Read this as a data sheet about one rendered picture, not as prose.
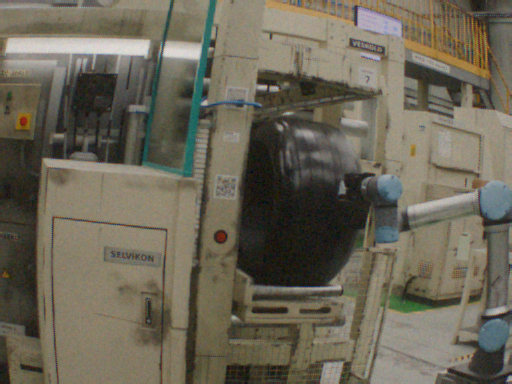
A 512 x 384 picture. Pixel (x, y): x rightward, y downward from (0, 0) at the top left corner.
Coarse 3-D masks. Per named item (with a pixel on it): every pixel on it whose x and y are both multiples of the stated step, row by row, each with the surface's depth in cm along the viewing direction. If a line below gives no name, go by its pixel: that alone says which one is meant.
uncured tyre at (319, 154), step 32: (256, 128) 267; (288, 128) 250; (320, 128) 255; (256, 160) 287; (288, 160) 242; (320, 160) 243; (352, 160) 248; (256, 192) 292; (288, 192) 239; (320, 192) 240; (256, 224) 291; (288, 224) 239; (320, 224) 240; (256, 256) 254; (288, 256) 242; (320, 256) 245
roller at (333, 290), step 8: (256, 288) 249; (264, 288) 250; (272, 288) 251; (280, 288) 251; (288, 288) 252; (296, 288) 253; (304, 288) 254; (312, 288) 255; (320, 288) 256; (328, 288) 257; (336, 288) 259; (272, 296) 252; (280, 296) 253; (288, 296) 253; (296, 296) 255; (304, 296) 256; (312, 296) 256; (320, 296) 258; (328, 296) 259
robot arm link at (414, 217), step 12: (480, 192) 208; (420, 204) 219; (432, 204) 216; (444, 204) 214; (456, 204) 212; (468, 204) 210; (408, 216) 218; (420, 216) 217; (432, 216) 215; (444, 216) 214; (456, 216) 212; (468, 216) 211; (480, 216) 209; (408, 228) 220; (420, 228) 219
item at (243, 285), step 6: (240, 270) 256; (240, 276) 249; (246, 276) 246; (234, 282) 254; (240, 282) 248; (246, 282) 243; (252, 282) 244; (234, 288) 254; (240, 288) 248; (246, 288) 244; (252, 288) 244; (234, 294) 253; (240, 294) 247; (246, 294) 244; (252, 294) 244; (240, 300) 247; (246, 300) 244
